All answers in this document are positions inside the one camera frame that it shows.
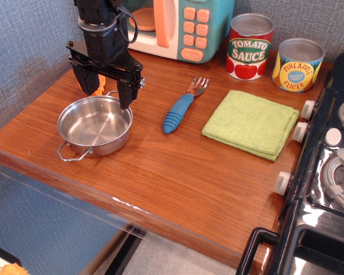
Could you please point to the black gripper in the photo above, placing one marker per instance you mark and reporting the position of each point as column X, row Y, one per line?
column 104, row 51

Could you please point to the green cloth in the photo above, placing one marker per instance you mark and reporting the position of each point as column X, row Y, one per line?
column 252, row 124

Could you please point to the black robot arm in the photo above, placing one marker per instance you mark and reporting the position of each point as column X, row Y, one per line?
column 100, row 12

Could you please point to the stainless steel pot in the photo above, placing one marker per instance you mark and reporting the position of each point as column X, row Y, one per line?
column 93, row 127

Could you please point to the orange half toy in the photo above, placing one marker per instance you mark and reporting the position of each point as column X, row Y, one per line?
column 101, row 87

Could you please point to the teal toy microwave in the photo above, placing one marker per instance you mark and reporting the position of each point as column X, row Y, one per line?
column 189, row 31

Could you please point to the tomato sauce can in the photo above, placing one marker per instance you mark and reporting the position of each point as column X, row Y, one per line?
column 249, row 43

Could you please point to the pineapple slices can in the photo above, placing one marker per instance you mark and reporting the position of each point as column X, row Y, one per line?
column 297, row 64

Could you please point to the white stove knob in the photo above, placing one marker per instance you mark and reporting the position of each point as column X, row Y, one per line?
column 282, row 182
column 307, row 109
column 300, row 131

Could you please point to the orange plush toy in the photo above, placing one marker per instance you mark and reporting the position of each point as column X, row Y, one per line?
column 13, row 269

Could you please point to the black toy stove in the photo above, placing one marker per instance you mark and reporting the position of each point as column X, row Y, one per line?
column 310, row 239

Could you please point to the blue handled fork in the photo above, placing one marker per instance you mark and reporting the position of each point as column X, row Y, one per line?
column 176, row 113

